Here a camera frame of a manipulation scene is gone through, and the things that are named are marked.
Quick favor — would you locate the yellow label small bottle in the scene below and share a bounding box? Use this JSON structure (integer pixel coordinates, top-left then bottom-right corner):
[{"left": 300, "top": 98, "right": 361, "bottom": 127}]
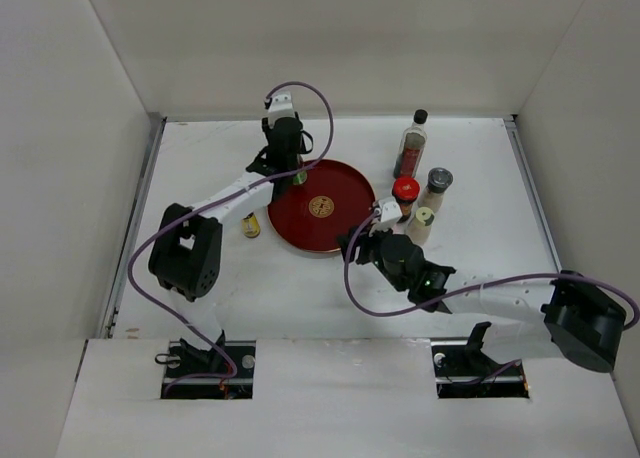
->
[{"left": 241, "top": 213, "right": 261, "bottom": 239}]

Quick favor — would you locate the purple cable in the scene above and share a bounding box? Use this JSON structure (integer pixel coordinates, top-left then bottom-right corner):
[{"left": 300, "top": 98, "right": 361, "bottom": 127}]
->
[
  {"left": 127, "top": 81, "right": 335, "bottom": 398},
  {"left": 343, "top": 210, "right": 640, "bottom": 385}
]

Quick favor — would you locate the red lid sauce jar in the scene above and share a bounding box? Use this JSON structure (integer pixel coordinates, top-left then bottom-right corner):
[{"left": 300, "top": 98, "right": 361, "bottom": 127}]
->
[{"left": 392, "top": 176, "right": 420, "bottom": 223}]

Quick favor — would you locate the green label chili sauce bottle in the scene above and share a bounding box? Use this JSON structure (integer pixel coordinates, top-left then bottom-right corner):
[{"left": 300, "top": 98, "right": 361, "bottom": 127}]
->
[{"left": 292, "top": 154, "right": 307, "bottom": 186}]

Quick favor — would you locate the red round tray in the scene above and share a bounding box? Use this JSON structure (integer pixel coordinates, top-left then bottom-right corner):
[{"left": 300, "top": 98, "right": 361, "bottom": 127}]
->
[{"left": 267, "top": 159, "right": 375, "bottom": 253}]

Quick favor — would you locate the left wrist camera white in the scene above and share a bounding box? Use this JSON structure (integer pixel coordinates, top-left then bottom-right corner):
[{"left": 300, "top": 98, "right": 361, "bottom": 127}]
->
[{"left": 265, "top": 91, "right": 296, "bottom": 128}]

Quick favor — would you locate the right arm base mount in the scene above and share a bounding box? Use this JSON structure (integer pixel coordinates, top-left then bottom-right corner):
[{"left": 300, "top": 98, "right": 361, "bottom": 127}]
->
[{"left": 431, "top": 322, "right": 529, "bottom": 399}]

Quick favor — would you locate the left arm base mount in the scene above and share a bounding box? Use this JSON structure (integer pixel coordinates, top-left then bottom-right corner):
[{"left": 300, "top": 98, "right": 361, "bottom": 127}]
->
[{"left": 154, "top": 335, "right": 257, "bottom": 401}]

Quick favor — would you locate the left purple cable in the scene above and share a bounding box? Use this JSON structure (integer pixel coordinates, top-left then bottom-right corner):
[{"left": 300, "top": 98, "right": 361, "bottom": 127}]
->
[{"left": 127, "top": 81, "right": 335, "bottom": 398}]

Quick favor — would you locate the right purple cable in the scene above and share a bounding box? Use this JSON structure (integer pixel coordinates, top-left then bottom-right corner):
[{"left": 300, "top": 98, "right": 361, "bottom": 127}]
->
[{"left": 343, "top": 210, "right": 640, "bottom": 385}]

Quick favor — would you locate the green lid spice shaker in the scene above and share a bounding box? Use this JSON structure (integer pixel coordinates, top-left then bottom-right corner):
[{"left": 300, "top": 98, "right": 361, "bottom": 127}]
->
[{"left": 405, "top": 207, "right": 435, "bottom": 246}]

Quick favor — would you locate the grey lid salt grinder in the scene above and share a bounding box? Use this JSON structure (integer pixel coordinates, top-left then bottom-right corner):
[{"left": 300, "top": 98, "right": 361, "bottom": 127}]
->
[{"left": 417, "top": 167, "right": 454, "bottom": 213}]

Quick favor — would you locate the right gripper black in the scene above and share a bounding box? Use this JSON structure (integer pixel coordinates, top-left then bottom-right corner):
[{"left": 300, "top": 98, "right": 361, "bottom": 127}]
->
[{"left": 336, "top": 218, "right": 407, "bottom": 291}]

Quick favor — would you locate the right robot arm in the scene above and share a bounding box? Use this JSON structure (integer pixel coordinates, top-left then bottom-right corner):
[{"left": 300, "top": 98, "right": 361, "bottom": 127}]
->
[{"left": 337, "top": 229, "right": 639, "bottom": 374}]

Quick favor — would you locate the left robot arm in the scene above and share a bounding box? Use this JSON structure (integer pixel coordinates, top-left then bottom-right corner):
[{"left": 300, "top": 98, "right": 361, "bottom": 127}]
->
[{"left": 148, "top": 113, "right": 309, "bottom": 302}]

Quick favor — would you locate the tall dark vinegar bottle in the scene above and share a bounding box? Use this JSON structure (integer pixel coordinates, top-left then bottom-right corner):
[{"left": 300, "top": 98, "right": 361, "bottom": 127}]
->
[{"left": 393, "top": 109, "right": 429, "bottom": 179}]

